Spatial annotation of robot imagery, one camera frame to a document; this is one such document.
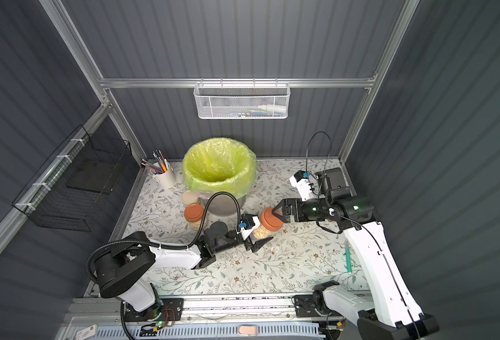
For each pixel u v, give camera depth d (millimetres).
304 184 597
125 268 446
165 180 1031
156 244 509
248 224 633
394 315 360
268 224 666
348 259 843
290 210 568
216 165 953
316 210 532
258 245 689
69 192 721
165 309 722
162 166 1049
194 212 893
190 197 968
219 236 619
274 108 860
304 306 737
